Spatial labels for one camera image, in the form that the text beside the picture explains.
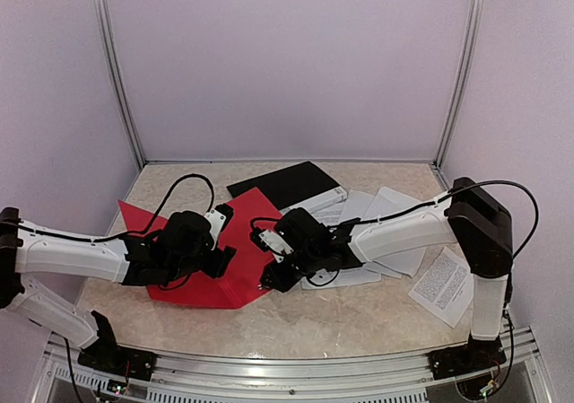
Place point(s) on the right aluminium frame post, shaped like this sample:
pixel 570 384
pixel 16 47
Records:
pixel 463 73

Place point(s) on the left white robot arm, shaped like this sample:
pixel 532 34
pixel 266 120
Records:
pixel 27 249

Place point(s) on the red folder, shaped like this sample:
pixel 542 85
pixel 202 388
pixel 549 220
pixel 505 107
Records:
pixel 230 276

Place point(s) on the black folder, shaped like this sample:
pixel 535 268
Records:
pixel 303 185

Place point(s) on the aluminium front rail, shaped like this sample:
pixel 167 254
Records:
pixel 176 377

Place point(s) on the white sheet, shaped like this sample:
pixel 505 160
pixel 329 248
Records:
pixel 387 202
pixel 405 263

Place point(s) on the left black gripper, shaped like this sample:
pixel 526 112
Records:
pixel 218 267

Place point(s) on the white sheet top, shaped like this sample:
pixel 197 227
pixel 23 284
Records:
pixel 387 202

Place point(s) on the printed text sheet right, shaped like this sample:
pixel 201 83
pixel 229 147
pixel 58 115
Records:
pixel 446 289

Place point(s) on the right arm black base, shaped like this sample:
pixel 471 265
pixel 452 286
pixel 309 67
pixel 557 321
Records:
pixel 472 356

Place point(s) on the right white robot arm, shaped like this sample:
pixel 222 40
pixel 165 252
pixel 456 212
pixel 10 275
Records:
pixel 466 215

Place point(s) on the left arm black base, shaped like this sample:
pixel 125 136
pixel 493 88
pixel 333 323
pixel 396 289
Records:
pixel 106 355

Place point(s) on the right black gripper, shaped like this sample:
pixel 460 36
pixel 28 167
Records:
pixel 280 282

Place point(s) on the left aluminium frame post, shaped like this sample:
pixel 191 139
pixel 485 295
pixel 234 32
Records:
pixel 117 82

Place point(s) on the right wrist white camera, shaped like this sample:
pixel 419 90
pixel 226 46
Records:
pixel 269 241

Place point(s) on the blank white sheet lower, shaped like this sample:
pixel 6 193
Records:
pixel 405 263

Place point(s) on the aluminium frame post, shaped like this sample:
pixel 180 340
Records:
pixel 117 82
pixel 463 73

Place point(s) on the printed text sheet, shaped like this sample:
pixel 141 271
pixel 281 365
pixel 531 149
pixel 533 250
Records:
pixel 446 289
pixel 345 270

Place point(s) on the printed text sheet centre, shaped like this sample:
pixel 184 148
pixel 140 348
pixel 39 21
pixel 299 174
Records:
pixel 345 270

